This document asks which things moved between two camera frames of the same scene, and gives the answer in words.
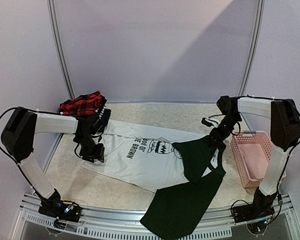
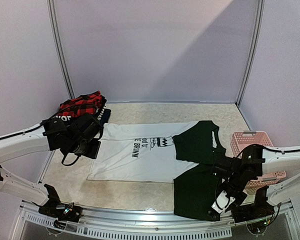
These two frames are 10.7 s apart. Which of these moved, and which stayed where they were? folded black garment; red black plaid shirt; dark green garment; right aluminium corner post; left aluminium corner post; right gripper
Moved: right gripper; dark green garment
Stayed: right aluminium corner post; folded black garment; red black plaid shirt; left aluminium corner post
